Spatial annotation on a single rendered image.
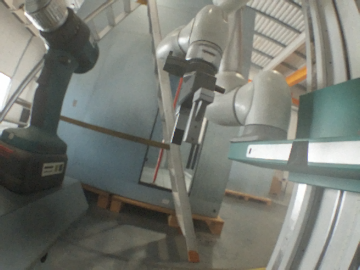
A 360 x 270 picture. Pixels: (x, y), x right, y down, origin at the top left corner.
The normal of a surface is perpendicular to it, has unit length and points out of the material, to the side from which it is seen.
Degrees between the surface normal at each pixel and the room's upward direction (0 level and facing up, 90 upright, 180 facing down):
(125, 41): 90
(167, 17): 90
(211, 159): 90
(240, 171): 90
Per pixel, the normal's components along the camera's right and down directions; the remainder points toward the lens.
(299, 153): -0.96, -0.18
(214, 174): 0.11, -0.10
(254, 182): -0.23, -0.18
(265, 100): -0.54, -0.23
